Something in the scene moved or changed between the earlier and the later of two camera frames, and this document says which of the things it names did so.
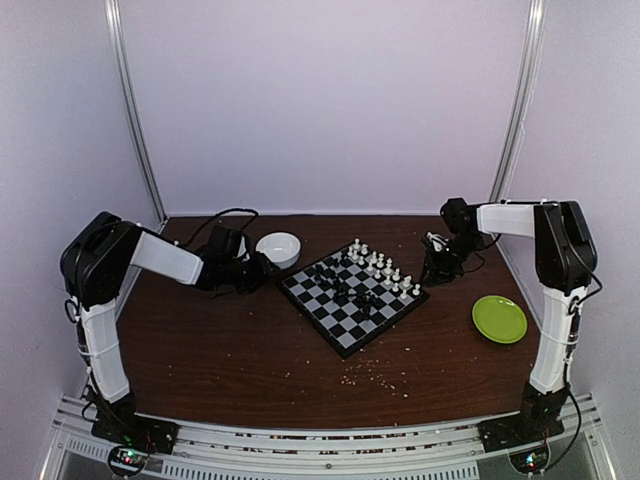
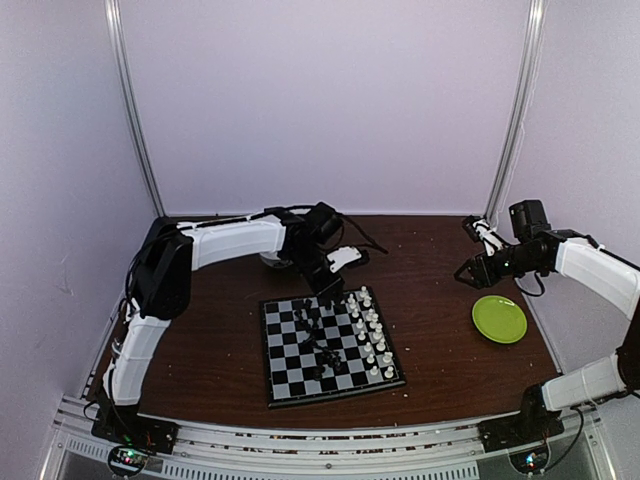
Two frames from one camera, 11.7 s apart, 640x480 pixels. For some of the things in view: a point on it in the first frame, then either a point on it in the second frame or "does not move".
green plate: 499,319 does not move
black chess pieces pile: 364,300 → 324,356
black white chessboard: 348,295 → 313,353
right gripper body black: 449,262 → 493,275
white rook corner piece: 355,248 → 364,295
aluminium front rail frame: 445,452 does not move
